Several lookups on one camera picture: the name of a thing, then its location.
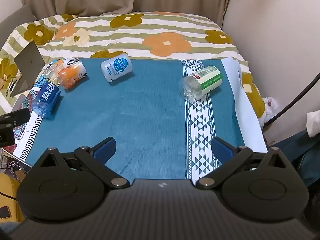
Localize grey headboard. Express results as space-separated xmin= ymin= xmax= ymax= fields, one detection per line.
xmin=0 ymin=4 xmax=38 ymax=46

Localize orange printed clear cup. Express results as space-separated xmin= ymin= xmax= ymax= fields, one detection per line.
xmin=57 ymin=59 xmax=87 ymax=90

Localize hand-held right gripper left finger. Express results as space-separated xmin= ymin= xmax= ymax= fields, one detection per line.
xmin=32 ymin=137 xmax=130 ymax=189

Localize white board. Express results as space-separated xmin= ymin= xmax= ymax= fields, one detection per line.
xmin=221 ymin=57 xmax=268 ymax=153

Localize white cup blue label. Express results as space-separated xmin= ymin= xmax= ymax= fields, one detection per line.
xmin=100 ymin=52 xmax=133 ymax=83

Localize person's leg in jeans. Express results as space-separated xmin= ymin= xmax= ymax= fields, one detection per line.
xmin=274 ymin=129 xmax=320 ymax=187

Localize white cloth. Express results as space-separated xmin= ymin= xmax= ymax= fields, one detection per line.
xmin=306 ymin=111 xmax=320 ymax=138

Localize grey open laptop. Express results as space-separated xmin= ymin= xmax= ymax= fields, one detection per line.
xmin=9 ymin=40 xmax=46 ymax=97

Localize white plastic bag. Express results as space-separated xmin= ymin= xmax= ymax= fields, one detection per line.
xmin=259 ymin=96 xmax=278 ymax=127

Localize patterned cloth with key border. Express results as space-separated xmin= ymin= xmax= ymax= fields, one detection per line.
xmin=12 ymin=60 xmax=83 ymax=162

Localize black cable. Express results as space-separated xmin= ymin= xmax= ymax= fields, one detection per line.
xmin=260 ymin=72 xmax=320 ymax=132

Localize blue tablecloth with triangle stripe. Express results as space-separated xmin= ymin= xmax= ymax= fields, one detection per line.
xmin=25 ymin=58 xmax=247 ymax=180

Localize clear cup green label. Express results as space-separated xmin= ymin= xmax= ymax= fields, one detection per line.
xmin=179 ymin=65 xmax=223 ymax=103

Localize yellow bag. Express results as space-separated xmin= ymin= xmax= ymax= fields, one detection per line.
xmin=0 ymin=173 xmax=27 ymax=223

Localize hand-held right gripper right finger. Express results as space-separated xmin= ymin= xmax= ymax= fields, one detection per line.
xmin=195 ymin=137 xmax=293 ymax=190

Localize floral striped blanket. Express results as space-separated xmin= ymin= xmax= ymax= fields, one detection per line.
xmin=0 ymin=11 xmax=266 ymax=119

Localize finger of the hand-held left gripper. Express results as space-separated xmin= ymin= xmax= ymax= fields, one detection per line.
xmin=0 ymin=108 xmax=31 ymax=126

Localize blue label clear cup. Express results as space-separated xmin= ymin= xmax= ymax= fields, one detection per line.
xmin=32 ymin=81 xmax=62 ymax=119

